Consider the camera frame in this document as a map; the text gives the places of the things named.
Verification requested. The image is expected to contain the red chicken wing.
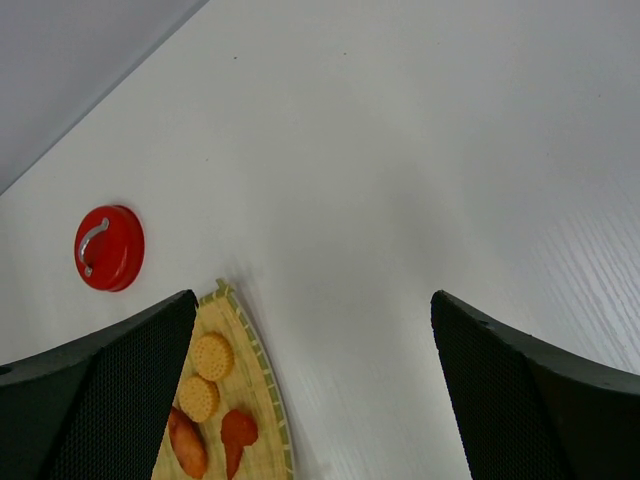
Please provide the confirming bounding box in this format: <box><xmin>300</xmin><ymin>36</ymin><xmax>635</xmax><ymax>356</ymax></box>
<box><xmin>220</xmin><ymin>409</ymin><xmax>258</xmax><ymax>480</ymax></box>

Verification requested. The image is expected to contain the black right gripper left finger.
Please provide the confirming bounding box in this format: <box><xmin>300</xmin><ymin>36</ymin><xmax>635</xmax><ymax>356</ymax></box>
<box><xmin>1</xmin><ymin>290</ymin><xmax>198</xmax><ymax>479</ymax></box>

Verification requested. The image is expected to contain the woven bamboo mat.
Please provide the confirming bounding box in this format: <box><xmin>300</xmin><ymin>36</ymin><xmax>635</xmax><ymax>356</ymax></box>
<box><xmin>179</xmin><ymin>279</ymin><xmax>295</xmax><ymax>479</ymax></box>

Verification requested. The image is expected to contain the red round lid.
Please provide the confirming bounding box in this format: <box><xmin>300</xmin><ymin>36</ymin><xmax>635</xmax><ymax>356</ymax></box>
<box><xmin>74</xmin><ymin>204</ymin><xmax>145</xmax><ymax>292</ymax></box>

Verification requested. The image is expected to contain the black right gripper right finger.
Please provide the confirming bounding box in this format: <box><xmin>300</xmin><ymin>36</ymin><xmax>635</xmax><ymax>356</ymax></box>
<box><xmin>431</xmin><ymin>291</ymin><xmax>639</xmax><ymax>479</ymax></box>

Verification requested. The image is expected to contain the round yellow biscuit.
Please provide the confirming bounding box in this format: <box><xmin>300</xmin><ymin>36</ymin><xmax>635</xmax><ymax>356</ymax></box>
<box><xmin>192</xmin><ymin>332</ymin><xmax>234</xmax><ymax>382</ymax></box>
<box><xmin>178</xmin><ymin>375</ymin><xmax>220</xmax><ymax>423</ymax></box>

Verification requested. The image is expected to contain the orange fried roll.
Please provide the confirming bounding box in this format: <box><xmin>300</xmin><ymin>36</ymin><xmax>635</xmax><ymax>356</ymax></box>
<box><xmin>167</xmin><ymin>407</ymin><xmax>208</xmax><ymax>479</ymax></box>

